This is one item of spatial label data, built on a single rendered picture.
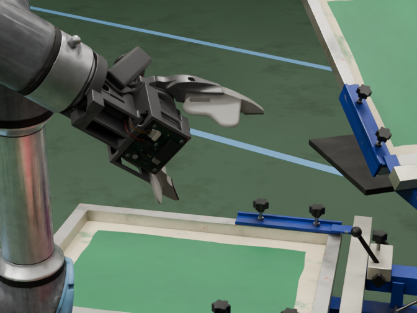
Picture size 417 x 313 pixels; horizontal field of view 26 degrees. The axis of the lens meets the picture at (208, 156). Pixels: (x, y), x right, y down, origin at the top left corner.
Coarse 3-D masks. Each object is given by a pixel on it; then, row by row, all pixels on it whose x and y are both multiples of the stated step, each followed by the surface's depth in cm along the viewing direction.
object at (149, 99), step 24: (96, 72) 88; (96, 96) 88; (120, 96) 92; (144, 96) 92; (168, 96) 95; (72, 120) 88; (96, 120) 88; (120, 120) 91; (144, 120) 91; (168, 120) 92; (120, 144) 91; (144, 144) 91; (168, 144) 91; (144, 168) 93
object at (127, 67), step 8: (136, 48) 101; (120, 56) 101; (128, 56) 98; (136, 56) 100; (144, 56) 101; (120, 64) 95; (128, 64) 97; (136, 64) 98; (144, 64) 100; (112, 72) 92; (120, 72) 94; (128, 72) 95; (136, 72) 97; (144, 72) 101; (112, 80) 92; (120, 80) 92; (128, 80) 94; (120, 88) 92
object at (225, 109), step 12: (192, 96) 96; (204, 96) 96; (216, 96) 97; (228, 96) 97; (240, 96) 98; (192, 108) 95; (204, 108) 95; (216, 108) 96; (228, 108) 96; (240, 108) 97; (252, 108) 98; (216, 120) 94; (228, 120) 94
